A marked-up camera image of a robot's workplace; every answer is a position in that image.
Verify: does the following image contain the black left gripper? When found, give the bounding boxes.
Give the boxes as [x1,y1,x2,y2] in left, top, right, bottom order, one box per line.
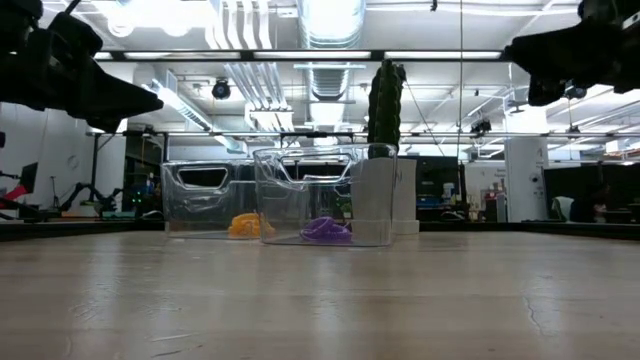
[0,0,165,134]

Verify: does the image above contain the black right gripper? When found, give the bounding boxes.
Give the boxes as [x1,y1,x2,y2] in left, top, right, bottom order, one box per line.
[503,22,640,107]

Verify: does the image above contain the dark background cabinet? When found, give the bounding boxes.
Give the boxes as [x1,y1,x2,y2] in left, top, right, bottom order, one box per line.
[123,134,166,221]

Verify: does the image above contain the small dark monitor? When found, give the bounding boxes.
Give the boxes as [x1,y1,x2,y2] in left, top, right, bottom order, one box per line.
[17,162,39,195]

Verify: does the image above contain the white room pillar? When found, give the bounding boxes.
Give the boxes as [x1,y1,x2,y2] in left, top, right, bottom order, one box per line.
[503,137,551,224]

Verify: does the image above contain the person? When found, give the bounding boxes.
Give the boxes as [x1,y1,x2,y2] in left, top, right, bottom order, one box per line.
[569,184,610,224]

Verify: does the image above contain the clear plastic bin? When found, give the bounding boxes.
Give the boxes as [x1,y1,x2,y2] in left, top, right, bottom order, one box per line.
[253,143,399,247]
[160,158,262,240]

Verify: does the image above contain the green cactus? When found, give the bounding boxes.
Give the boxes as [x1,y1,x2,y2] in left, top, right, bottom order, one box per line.
[367,58,407,160]

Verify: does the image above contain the white faceted plant pot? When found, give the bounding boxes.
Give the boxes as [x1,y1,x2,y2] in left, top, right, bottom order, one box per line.
[349,157,420,236]

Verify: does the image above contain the thin black crossbar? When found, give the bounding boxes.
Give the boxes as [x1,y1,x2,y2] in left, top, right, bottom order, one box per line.
[84,130,640,140]

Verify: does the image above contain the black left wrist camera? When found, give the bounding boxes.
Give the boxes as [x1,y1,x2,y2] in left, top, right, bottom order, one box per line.
[48,10,105,57]

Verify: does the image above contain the thin hanging cable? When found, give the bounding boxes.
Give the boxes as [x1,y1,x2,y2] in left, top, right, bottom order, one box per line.
[458,0,464,166]

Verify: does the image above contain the black table frame rail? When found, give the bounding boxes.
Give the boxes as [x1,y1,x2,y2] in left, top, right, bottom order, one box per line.
[0,219,640,242]

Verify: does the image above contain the black overhead frame beam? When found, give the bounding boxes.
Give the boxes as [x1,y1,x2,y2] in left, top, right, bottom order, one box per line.
[92,48,506,63]

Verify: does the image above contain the silver ceiling air duct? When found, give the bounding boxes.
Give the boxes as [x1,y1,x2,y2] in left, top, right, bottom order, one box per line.
[298,0,367,101]

